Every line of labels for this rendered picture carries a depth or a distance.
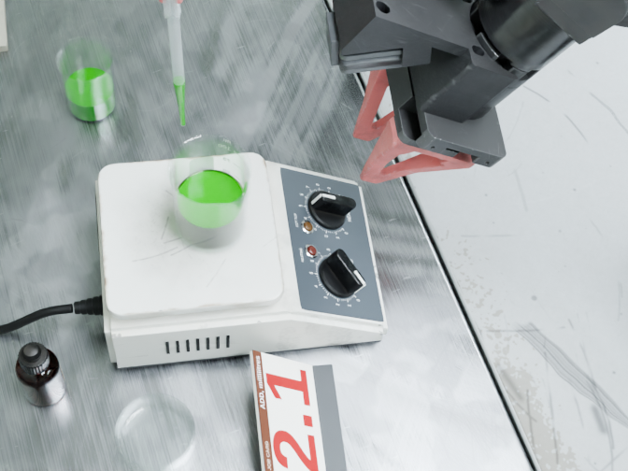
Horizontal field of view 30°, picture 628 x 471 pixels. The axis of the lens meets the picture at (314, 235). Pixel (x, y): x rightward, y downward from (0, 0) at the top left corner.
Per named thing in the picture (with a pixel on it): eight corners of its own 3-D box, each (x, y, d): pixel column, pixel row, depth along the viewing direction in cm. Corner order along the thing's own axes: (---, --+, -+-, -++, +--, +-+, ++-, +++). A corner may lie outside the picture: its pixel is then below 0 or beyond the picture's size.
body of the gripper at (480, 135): (410, 151, 72) (490, 86, 67) (385, 21, 77) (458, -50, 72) (489, 173, 76) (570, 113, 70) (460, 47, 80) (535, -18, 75)
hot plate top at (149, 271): (264, 156, 85) (264, 149, 84) (286, 304, 79) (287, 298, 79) (97, 170, 84) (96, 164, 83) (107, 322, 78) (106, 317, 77)
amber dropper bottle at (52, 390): (59, 411, 83) (45, 374, 77) (18, 403, 83) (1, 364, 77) (71, 373, 84) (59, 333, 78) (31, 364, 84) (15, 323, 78)
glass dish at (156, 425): (103, 458, 81) (99, 448, 79) (140, 392, 84) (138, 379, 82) (173, 492, 81) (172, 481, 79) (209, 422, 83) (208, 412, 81)
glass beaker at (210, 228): (155, 224, 81) (149, 161, 74) (213, 179, 83) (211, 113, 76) (214, 280, 79) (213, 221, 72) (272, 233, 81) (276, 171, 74)
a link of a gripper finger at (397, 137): (331, 198, 78) (418, 125, 72) (318, 109, 82) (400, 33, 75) (410, 217, 82) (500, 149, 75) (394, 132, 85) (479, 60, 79)
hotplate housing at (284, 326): (357, 196, 93) (367, 140, 86) (385, 347, 87) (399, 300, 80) (74, 222, 90) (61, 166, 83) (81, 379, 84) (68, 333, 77)
